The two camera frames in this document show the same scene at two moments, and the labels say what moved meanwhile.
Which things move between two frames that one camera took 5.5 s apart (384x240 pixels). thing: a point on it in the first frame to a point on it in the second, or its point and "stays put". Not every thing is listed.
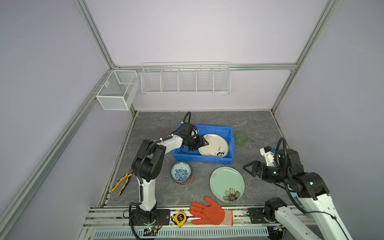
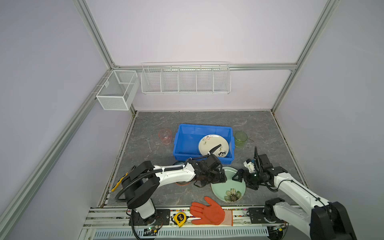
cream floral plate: [217, 146] stays put
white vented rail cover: [244, 232] stays put
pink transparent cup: [164, 133] stays put
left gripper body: [193, 142] to [211, 177]
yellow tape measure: [180, 218] stays put
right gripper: [256, 163] to [240, 172]
